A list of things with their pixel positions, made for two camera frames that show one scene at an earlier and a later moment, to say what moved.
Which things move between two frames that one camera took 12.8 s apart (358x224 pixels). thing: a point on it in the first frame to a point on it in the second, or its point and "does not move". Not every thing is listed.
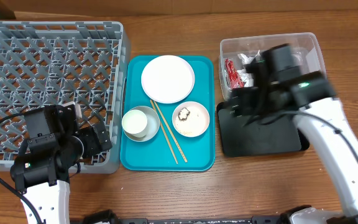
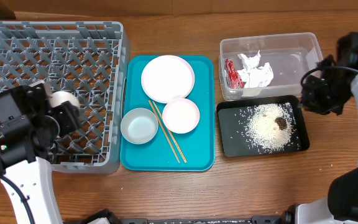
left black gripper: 94,146 to 71,117
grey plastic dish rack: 27,65 does not move
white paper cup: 135,122 to 59,97
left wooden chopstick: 165,132 does not move
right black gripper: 237,101 to 310,94
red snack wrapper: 232,74 does not move
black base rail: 107,217 does not move
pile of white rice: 194,124 to 261,130
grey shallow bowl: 153,124 does not move
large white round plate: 168,79 does not move
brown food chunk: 183,113 to 281,122
